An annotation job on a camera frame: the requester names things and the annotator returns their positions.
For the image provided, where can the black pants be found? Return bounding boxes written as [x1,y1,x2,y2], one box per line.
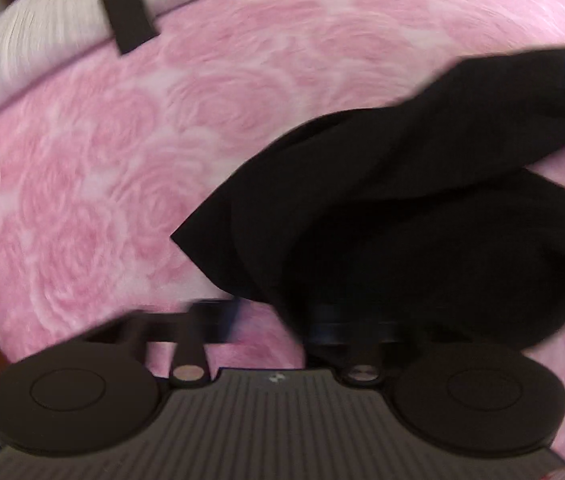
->
[170,45,565,357]

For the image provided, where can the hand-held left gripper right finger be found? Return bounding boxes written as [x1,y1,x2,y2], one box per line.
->
[307,305,399,387]

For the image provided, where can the black flat rectangular object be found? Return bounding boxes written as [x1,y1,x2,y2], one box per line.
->
[100,0,159,56]

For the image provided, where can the white striped duvet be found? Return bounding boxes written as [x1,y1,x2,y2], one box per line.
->
[0,0,548,136]

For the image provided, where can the pink rose pattern blanket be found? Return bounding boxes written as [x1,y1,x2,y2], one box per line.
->
[0,0,565,466]

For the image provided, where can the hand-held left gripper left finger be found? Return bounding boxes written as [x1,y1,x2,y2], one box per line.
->
[85,299,242,389]

